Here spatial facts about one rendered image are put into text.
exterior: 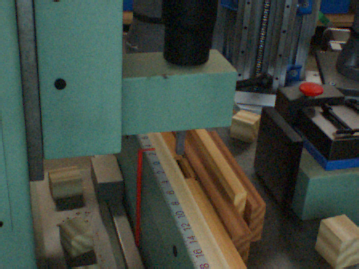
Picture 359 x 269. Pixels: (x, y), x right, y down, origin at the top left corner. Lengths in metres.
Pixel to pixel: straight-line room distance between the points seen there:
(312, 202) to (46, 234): 0.36
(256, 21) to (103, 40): 0.91
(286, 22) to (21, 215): 0.94
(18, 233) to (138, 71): 0.20
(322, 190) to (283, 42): 0.75
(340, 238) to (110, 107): 0.27
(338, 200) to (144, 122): 0.25
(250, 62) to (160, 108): 0.82
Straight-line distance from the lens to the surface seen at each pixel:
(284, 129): 0.68
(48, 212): 0.85
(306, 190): 0.68
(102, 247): 0.78
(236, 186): 0.64
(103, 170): 0.84
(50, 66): 0.54
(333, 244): 0.63
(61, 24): 0.53
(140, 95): 0.61
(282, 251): 0.65
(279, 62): 1.41
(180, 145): 0.69
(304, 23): 1.47
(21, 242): 0.59
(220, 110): 0.64
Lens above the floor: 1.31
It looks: 29 degrees down
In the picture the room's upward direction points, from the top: 4 degrees clockwise
